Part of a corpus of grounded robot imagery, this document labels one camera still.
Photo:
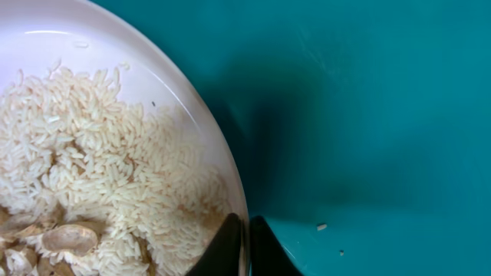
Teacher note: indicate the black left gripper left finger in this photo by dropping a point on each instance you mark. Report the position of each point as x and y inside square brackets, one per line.
[220, 253]

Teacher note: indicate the teal plastic tray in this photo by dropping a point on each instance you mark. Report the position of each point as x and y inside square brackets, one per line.
[361, 129]

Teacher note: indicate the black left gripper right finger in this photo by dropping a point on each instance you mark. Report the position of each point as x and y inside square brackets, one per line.
[268, 258]

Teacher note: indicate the white plate with food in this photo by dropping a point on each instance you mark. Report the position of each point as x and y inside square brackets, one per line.
[111, 163]

